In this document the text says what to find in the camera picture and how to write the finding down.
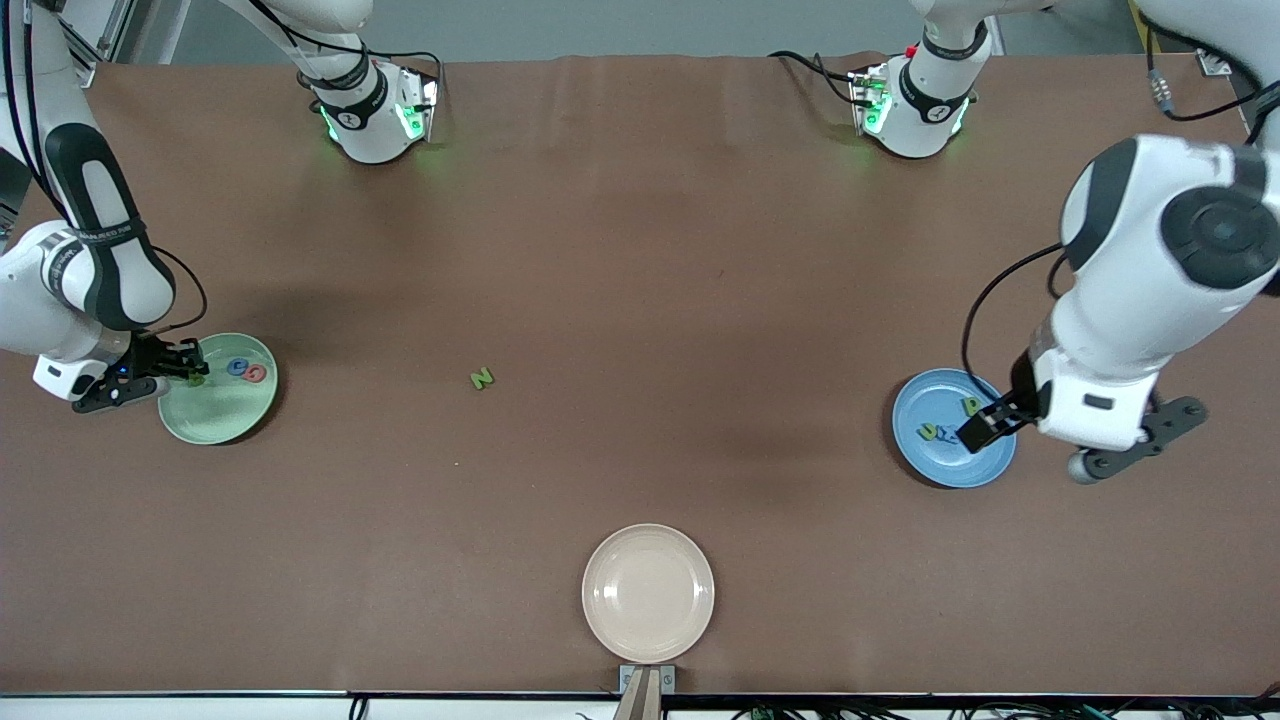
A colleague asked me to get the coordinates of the black right arm base cable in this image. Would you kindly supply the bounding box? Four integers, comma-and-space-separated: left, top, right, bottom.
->
295, 0, 446, 111

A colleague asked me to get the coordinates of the beige plate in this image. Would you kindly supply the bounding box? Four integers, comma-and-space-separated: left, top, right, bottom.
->
581, 523, 717, 665

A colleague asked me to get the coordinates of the black arm base cable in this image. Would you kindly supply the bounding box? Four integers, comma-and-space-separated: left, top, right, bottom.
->
295, 0, 446, 111
768, 50, 866, 106

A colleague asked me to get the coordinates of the black left arm base cable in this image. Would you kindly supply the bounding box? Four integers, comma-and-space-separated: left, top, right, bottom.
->
768, 50, 866, 106

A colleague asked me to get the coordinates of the brown table cover mat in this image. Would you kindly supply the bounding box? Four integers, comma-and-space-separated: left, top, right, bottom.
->
0, 52, 1280, 696

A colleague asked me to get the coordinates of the white table edge rail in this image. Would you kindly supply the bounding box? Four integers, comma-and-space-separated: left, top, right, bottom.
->
0, 690, 1280, 720

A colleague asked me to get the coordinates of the metal bracket with beige bar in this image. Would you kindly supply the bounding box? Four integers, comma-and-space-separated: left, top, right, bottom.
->
618, 663, 677, 720

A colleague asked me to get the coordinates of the blue plate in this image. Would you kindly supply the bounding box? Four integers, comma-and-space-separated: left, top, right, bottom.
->
891, 367, 1018, 490

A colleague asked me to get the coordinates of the light green plate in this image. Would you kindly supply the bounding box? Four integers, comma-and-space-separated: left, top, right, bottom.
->
157, 332, 280, 447

